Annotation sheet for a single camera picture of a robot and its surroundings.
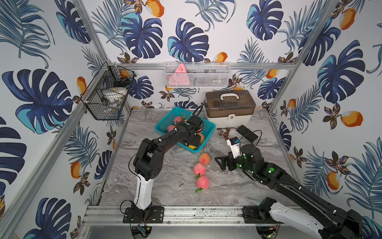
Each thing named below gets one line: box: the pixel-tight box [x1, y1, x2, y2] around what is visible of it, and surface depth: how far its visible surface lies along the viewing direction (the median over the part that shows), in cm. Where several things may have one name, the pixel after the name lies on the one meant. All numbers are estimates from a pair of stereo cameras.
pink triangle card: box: [168, 63, 191, 86], surface depth 92 cm
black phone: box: [236, 124, 259, 143], surface depth 108 cm
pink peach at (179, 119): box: [173, 116, 183, 124], surface depth 109 cm
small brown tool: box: [217, 126, 231, 140], surface depth 107 cm
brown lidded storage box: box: [203, 89, 257, 128], surface depth 102 cm
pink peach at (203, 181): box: [196, 175, 210, 190], surface depth 82 cm
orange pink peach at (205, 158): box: [198, 152, 211, 166], surface depth 90 cm
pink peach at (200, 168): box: [193, 162, 207, 176], surface depth 86 cm
